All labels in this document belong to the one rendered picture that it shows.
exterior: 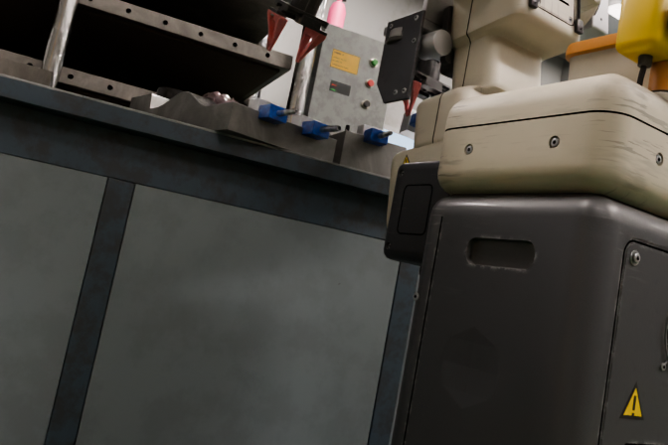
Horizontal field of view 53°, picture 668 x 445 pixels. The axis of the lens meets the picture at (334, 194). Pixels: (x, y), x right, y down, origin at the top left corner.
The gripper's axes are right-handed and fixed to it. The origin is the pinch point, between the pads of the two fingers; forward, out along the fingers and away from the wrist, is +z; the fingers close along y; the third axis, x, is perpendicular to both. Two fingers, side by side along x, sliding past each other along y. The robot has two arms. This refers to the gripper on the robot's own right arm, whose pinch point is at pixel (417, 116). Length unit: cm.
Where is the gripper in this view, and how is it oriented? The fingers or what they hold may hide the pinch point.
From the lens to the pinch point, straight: 159.3
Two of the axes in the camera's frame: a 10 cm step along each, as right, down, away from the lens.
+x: 4.2, -1.8, -8.9
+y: -8.7, -3.5, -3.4
